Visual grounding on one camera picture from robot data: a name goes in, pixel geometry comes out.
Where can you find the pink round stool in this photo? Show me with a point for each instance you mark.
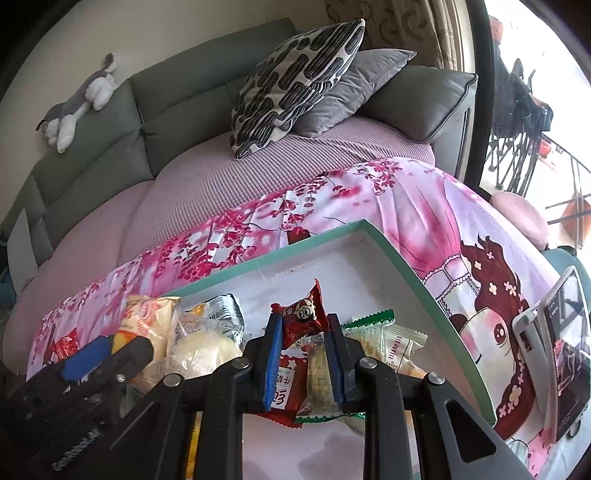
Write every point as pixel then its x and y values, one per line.
pixel 524 216

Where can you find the yellow snack bag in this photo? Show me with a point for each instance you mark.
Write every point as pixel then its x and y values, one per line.
pixel 192 450

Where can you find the red foil snack packet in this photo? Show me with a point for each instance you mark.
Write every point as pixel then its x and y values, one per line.
pixel 61 348

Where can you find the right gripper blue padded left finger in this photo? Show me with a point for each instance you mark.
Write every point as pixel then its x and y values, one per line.
pixel 152 441

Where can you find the light grey cushion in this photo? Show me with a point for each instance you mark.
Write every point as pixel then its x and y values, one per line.
pixel 21 260

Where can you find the grey pillow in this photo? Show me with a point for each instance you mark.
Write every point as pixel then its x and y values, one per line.
pixel 369 71

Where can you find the small red character packet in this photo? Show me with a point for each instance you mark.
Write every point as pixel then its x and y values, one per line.
pixel 305 317

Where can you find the grey white plush dog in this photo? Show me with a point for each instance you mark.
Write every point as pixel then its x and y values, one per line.
pixel 59 123

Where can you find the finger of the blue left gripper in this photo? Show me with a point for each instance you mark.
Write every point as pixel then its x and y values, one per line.
pixel 78 366

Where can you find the green white snack packet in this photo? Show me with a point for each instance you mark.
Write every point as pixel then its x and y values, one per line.
pixel 223 311

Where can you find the patterned beige curtain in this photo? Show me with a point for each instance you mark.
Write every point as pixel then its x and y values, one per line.
pixel 438 31

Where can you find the black white patterned pillow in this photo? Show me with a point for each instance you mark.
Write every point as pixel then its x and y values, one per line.
pixel 289 82

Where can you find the grey sofa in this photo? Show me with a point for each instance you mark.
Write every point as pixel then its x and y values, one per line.
pixel 186 100

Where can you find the round cookie clear packet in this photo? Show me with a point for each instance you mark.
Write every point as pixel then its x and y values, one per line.
pixel 380 338

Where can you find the cream bun clear wrapper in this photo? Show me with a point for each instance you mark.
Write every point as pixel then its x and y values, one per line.
pixel 197 346

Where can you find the pink cartoon print blanket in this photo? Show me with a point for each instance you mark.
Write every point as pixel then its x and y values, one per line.
pixel 478 266

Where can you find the pink sofa seat cover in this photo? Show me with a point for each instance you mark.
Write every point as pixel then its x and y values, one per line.
pixel 193 187

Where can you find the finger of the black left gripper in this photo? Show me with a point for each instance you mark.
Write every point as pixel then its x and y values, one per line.
pixel 128 362

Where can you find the red white snack packet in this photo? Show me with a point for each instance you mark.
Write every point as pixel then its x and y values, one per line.
pixel 291 388

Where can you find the white green-edged box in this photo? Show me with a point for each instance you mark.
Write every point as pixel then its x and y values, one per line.
pixel 360 273

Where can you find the pale orange snack bag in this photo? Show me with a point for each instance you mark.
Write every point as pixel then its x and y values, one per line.
pixel 154 319

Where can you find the pink orange snack bag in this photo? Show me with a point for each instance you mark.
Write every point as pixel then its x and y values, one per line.
pixel 330 450

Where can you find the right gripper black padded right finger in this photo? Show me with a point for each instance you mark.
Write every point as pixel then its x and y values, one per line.
pixel 405 413

